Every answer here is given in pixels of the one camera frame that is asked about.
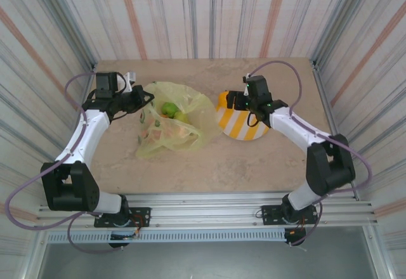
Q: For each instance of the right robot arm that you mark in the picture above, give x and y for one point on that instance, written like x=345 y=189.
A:
x=295 y=127

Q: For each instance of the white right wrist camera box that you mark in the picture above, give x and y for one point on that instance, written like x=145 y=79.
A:
x=245 y=84

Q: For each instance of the black connector box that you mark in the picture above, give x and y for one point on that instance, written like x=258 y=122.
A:
x=119 y=242
x=295 y=236

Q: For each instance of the bumpy bright green fruit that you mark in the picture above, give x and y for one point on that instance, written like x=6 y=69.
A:
x=168 y=107

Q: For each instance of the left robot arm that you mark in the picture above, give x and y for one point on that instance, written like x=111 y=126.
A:
x=84 y=133

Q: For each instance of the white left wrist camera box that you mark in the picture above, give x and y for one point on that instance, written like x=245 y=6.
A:
x=129 y=79

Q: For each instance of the yellow white striped plate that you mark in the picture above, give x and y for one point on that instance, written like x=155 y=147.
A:
x=244 y=130

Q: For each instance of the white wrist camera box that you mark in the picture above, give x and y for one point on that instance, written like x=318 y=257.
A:
x=245 y=84
x=129 y=79

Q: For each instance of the aluminium side rail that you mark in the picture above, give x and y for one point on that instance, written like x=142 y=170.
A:
x=323 y=92
x=92 y=68

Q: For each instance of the yellow avocado print plastic bag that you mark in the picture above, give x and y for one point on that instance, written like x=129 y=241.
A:
x=196 y=107

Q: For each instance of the pale green pear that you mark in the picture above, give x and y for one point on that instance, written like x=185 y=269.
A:
x=181 y=117

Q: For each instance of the aluminium mounting rail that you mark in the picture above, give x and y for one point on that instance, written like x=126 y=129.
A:
x=203 y=206

